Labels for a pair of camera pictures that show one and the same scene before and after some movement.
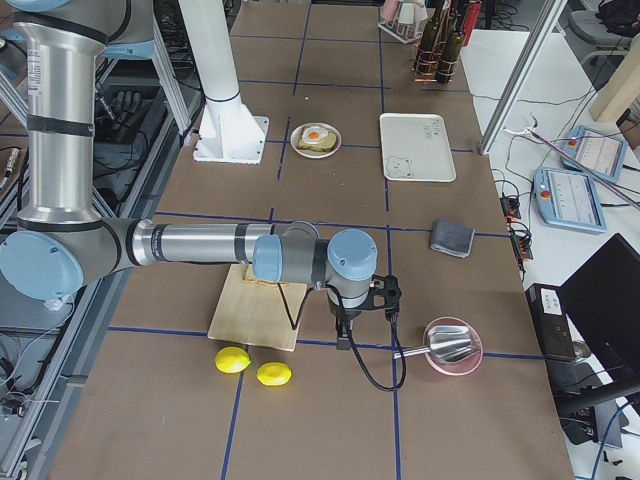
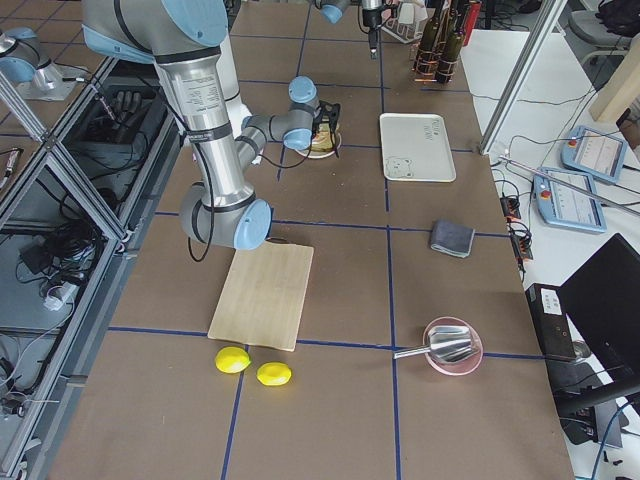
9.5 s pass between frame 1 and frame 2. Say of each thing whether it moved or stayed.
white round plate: stayed
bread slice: moved
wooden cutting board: stayed
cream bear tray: stayed
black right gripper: moved
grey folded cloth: stayed
